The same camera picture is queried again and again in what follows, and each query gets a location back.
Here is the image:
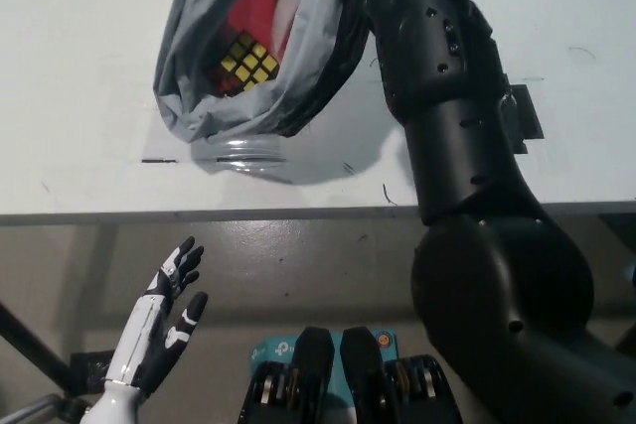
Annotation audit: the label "silver tripod tube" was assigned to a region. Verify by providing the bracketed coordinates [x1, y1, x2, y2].
[0, 392, 93, 424]

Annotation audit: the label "clear tape patch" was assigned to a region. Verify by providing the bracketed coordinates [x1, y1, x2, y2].
[140, 90, 292, 180]

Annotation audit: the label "white and black left hand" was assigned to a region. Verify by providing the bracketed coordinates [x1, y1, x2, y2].
[101, 236, 209, 400]

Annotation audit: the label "rubik's cube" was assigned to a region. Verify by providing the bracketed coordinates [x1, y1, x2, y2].
[206, 31, 279, 97]

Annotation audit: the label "black diagonal table leg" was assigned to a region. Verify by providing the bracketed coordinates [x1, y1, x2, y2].
[0, 299, 85, 395]

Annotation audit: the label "black robot torso blocks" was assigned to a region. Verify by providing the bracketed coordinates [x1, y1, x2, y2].
[240, 327, 461, 424]

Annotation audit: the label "black floor foot plate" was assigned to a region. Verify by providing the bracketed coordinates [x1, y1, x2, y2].
[69, 352, 115, 395]

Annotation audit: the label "teal tp-link box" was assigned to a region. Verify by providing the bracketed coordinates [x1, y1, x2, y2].
[249, 329, 398, 424]

